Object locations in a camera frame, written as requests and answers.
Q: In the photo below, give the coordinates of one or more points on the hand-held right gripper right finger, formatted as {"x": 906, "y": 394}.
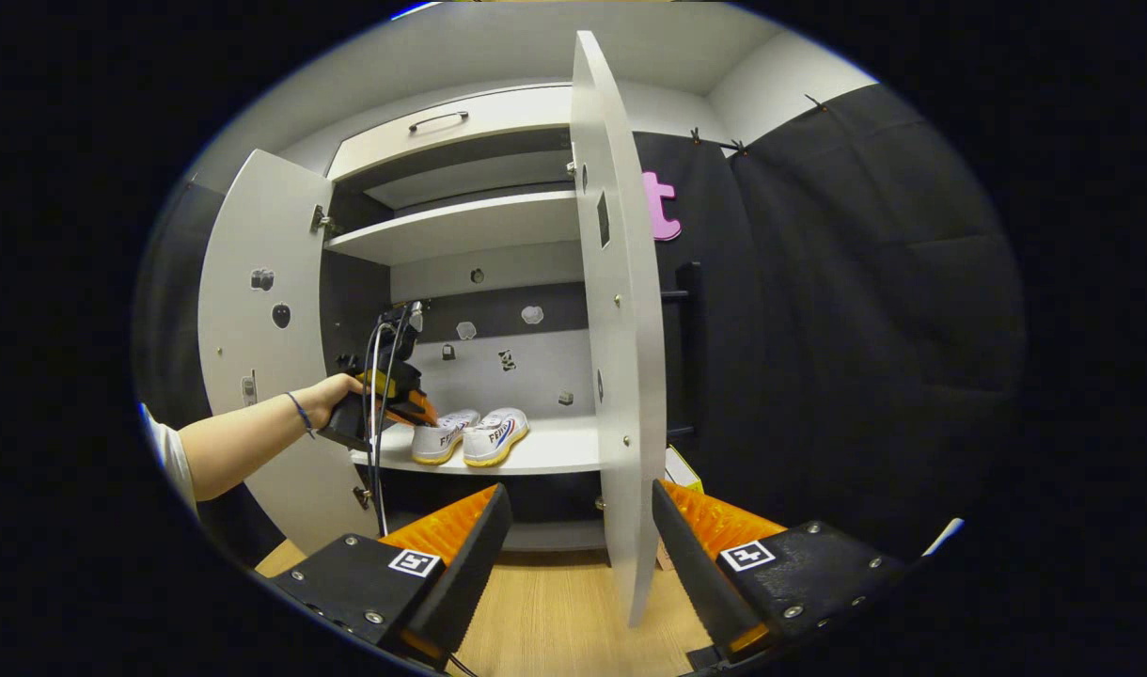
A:
{"x": 696, "y": 578}

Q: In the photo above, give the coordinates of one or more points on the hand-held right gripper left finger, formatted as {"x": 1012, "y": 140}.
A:
{"x": 470, "y": 583}

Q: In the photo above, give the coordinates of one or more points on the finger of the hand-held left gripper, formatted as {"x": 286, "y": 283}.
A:
{"x": 416, "y": 411}

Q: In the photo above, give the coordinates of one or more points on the white canvas shoe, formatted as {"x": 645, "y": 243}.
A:
{"x": 494, "y": 442}
{"x": 437, "y": 442}

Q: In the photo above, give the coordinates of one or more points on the grey white shoe cabinet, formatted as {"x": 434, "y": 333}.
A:
{"x": 536, "y": 451}

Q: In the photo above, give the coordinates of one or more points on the white cabinet door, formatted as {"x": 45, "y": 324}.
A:
{"x": 630, "y": 423}
{"x": 235, "y": 235}

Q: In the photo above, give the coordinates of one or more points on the white cabinet drawer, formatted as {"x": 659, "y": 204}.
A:
{"x": 498, "y": 127}

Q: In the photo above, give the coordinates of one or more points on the dark wrist band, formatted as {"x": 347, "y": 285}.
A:
{"x": 301, "y": 414}

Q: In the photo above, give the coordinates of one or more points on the person's white shirt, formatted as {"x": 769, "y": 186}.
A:
{"x": 174, "y": 461}

